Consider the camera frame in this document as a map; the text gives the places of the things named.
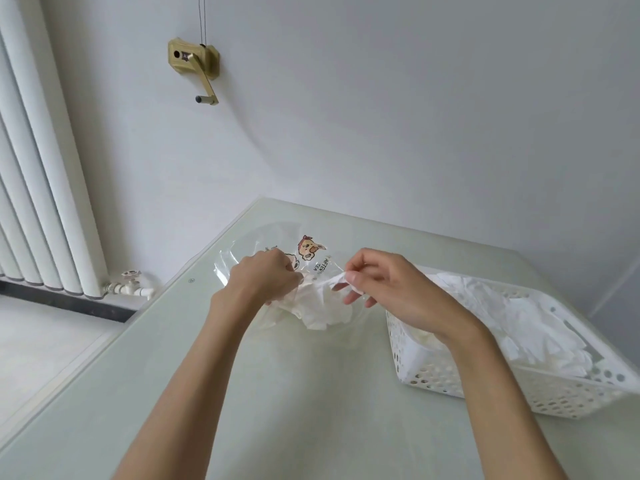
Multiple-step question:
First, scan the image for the person's left hand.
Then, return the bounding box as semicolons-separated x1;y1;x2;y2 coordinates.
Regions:
209;247;305;337

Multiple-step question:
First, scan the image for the person's right hand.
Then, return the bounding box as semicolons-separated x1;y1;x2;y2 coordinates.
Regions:
343;247;492;354

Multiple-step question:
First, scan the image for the clear bear-print plastic bag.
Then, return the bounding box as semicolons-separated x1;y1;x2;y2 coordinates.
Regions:
213;222;372;345

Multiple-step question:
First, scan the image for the stack of white gloves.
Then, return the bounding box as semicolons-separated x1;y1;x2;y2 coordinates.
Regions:
415;273;596;379

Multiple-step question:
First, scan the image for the white perforated plastic basket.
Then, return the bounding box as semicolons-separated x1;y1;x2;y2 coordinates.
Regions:
385;267;640;421

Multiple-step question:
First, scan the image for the person's right forearm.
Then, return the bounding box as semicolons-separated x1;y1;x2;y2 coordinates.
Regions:
447;327;569;480

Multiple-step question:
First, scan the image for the person's left forearm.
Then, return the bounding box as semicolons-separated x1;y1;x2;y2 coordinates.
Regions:
112;299;251;480

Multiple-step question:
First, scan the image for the white radiator valve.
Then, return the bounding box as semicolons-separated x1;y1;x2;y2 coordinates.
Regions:
103;268;156;301

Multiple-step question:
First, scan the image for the white column radiator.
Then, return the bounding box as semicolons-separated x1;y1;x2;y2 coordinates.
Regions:
0;0;109;299

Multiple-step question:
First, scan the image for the brass wall crank winch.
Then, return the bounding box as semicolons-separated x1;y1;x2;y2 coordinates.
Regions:
167;38;221;107

